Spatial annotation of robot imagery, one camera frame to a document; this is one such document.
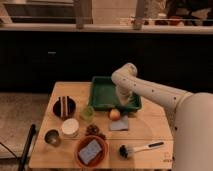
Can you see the brown striped block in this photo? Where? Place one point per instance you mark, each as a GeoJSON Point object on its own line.
{"type": "Point", "coordinates": [64, 107]}

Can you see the green plastic cup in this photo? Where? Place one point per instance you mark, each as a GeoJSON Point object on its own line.
{"type": "Point", "coordinates": [87, 113]}

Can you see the dark round bowl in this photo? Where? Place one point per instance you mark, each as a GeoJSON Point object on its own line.
{"type": "Point", "coordinates": [57, 108]}

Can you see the black and white dish brush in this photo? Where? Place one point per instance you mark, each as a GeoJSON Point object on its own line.
{"type": "Point", "coordinates": [127, 151]}

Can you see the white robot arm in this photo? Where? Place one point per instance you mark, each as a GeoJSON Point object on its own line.
{"type": "Point", "coordinates": [193, 137]}

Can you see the green plastic tray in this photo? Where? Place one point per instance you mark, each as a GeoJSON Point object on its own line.
{"type": "Point", "coordinates": [103, 96]}

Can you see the white round container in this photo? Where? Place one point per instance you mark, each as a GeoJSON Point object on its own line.
{"type": "Point", "coordinates": [70, 127]}

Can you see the blue sponge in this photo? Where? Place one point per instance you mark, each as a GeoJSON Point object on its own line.
{"type": "Point", "coordinates": [90, 151]}

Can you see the small metal cup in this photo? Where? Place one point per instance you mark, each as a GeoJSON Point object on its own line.
{"type": "Point", "coordinates": [52, 137]}

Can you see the orange round fruit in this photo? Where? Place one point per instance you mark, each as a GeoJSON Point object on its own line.
{"type": "Point", "coordinates": [114, 115]}

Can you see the grey folded cloth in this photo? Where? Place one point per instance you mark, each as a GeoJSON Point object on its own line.
{"type": "Point", "coordinates": [120, 125]}

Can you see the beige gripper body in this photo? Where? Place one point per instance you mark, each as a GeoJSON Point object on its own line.
{"type": "Point", "coordinates": [124, 100]}

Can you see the terracotta orange bowl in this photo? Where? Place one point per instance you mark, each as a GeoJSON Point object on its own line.
{"type": "Point", "coordinates": [98, 159]}

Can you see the black chair frame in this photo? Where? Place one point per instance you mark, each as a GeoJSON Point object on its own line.
{"type": "Point", "coordinates": [23, 159]}

